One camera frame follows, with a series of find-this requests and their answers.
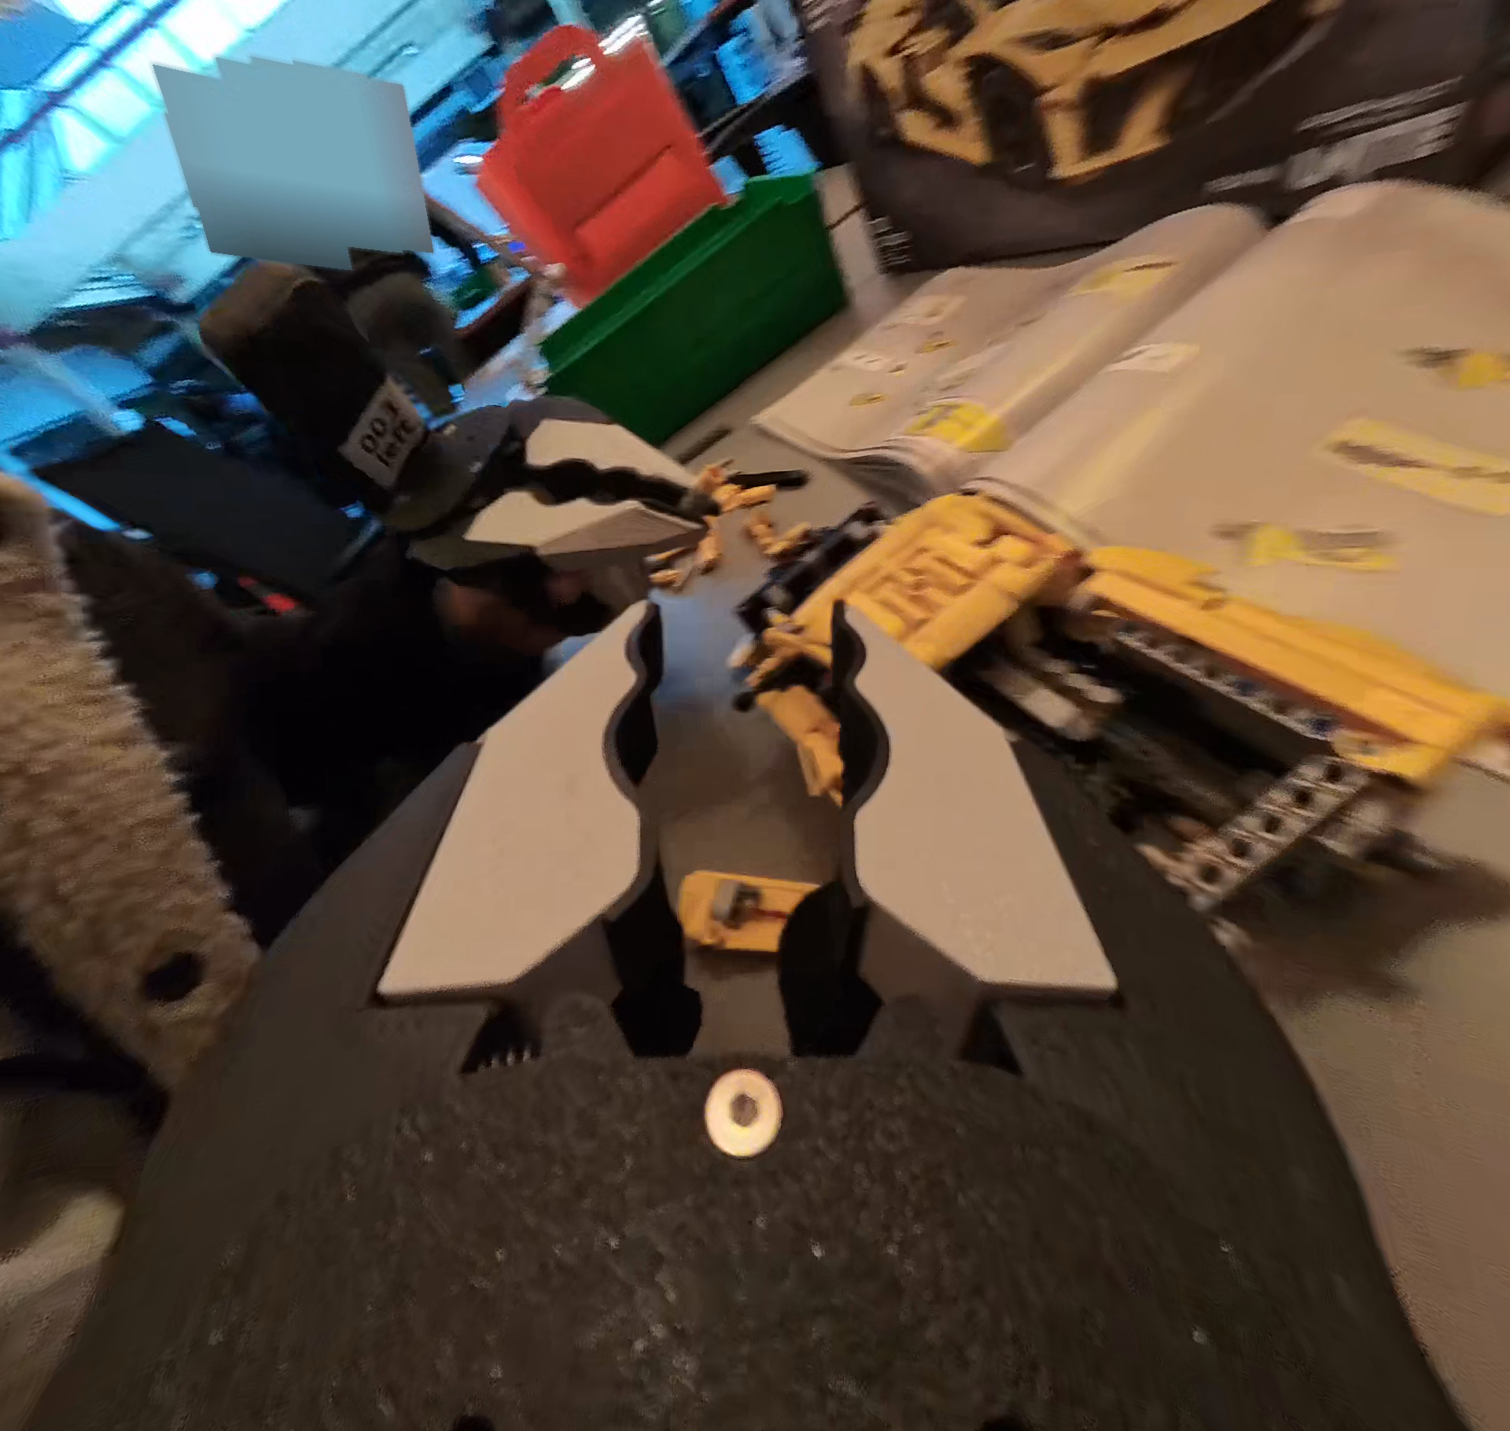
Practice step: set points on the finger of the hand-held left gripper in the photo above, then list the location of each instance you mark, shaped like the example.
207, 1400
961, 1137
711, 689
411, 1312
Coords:
613, 454
588, 535

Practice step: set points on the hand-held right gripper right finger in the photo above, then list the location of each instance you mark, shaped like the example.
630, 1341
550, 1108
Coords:
979, 864

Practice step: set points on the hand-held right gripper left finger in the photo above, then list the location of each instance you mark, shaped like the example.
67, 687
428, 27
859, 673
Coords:
519, 864

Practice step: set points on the grey brick connector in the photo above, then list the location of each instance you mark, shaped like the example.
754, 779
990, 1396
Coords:
740, 902

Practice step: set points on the yellow panel with red pins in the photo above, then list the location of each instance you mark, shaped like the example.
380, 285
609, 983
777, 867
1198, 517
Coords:
742, 912

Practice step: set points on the grey desk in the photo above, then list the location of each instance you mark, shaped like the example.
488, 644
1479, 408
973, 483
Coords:
719, 769

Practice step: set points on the person's left hand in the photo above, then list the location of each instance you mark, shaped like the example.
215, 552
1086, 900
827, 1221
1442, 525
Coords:
494, 614

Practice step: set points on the short black brick beam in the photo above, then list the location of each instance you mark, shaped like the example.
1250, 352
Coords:
702, 444

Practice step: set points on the black long brick beam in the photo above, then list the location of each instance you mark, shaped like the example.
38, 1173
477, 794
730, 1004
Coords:
765, 477

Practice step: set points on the green plastic bin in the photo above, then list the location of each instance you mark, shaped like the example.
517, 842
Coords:
707, 321

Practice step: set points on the black office chair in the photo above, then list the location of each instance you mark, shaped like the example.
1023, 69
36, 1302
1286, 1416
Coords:
211, 510

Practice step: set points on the orange plastic bag holder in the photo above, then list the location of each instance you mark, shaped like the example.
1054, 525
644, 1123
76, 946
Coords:
602, 179

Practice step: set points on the yellow brick car model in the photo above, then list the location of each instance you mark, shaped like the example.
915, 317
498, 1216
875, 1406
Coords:
942, 581

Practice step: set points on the instruction booklet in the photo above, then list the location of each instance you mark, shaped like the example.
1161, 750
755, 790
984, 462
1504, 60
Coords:
1179, 369

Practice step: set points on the black toy set box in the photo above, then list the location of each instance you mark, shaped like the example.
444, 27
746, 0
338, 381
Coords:
1179, 156

